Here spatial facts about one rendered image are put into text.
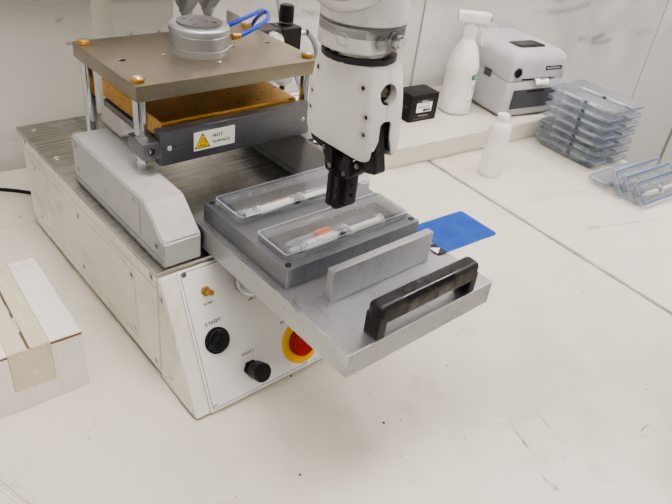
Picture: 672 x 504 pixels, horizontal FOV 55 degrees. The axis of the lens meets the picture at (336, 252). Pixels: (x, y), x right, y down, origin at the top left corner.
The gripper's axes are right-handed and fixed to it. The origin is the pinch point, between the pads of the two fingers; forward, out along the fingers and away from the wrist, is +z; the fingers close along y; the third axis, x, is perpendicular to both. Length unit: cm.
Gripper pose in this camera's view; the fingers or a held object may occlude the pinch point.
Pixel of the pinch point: (341, 188)
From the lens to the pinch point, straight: 72.0
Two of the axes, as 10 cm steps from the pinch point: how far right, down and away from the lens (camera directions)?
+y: -6.5, -4.8, 5.9
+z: -1.1, 8.3, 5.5
